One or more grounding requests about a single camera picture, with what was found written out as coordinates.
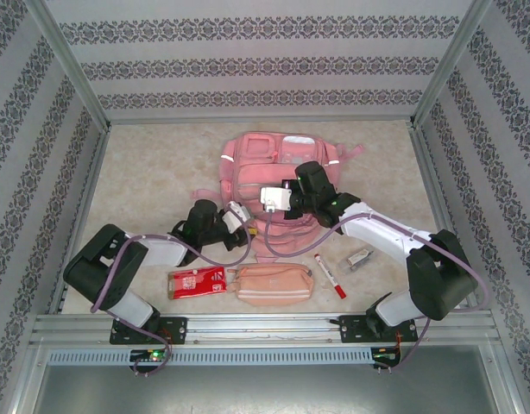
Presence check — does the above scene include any aluminium frame post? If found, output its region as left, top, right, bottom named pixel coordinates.
left=409, top=0, right=495, bottom=130
left=25, top=0, right=113, bottom=133

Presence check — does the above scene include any peach striped pencil case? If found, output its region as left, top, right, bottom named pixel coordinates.
left=226, top=262, right=314, bottom=307

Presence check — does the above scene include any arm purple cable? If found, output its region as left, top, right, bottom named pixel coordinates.
left=90, top=210, right=253, bottom=379
left=262, top=209, right=490, bottom=374

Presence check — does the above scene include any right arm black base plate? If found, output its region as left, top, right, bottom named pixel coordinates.
left=340, top=314, right=420, bottom=344

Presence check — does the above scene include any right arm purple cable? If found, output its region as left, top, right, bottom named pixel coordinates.
left=262, top=209, right=490, bottom=374

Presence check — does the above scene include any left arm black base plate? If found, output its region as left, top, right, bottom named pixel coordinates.
left=109, top=317, right=188, bottom=346

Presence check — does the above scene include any aluminium rear rail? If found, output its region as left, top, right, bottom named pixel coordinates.
left=107, top=114, right=415, bottom=127

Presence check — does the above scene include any pink school backpack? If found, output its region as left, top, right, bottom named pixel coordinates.
left=191, top=132, right=363, bottom=264

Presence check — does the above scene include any red white marker pen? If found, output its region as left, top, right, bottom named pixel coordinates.
left=313, top=253, right=348, bottom=299

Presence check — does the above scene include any aluminium side rail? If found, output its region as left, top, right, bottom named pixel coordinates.
left=409, top=124, right=480, bottom=311
left=47, top=127, right=113, bottom=316

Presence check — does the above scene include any grey metal sheet panel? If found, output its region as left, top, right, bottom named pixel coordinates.
left=31, top=364, right=514, bottom=414

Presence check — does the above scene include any slotted grey cable duct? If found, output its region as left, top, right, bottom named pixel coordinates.
left=47, top=347, right=374, bottom=367

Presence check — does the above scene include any red rectangular packet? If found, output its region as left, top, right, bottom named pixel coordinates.
left=167, top=266, right=228, bottom=301

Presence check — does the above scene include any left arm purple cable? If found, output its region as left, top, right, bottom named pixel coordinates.
left=90, top=210, right=253, bottom=379

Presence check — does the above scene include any aluminium mounting rail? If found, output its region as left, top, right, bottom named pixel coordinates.
left=29, top=312, right=495, bottom=346

